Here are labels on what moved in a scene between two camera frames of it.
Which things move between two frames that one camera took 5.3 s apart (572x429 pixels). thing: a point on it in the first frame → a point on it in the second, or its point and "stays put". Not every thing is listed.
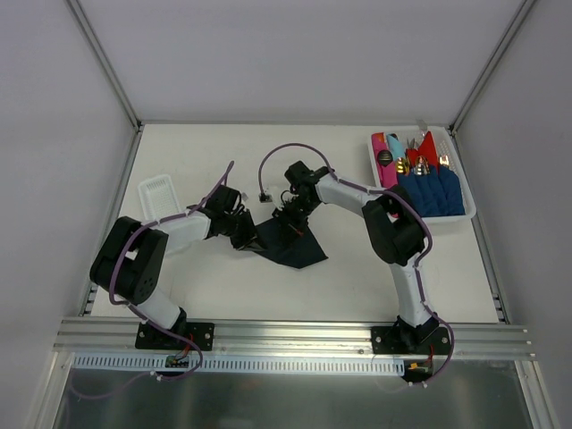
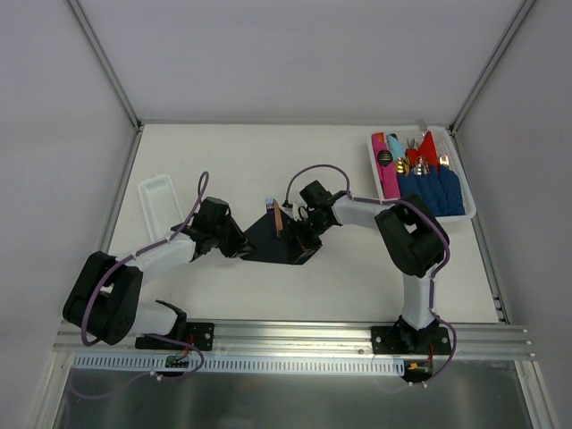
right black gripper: (289, 218) → (308, 232)
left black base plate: (149, 337) stays put
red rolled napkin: (426, 149) stays put
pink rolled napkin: (387, 174) stays put
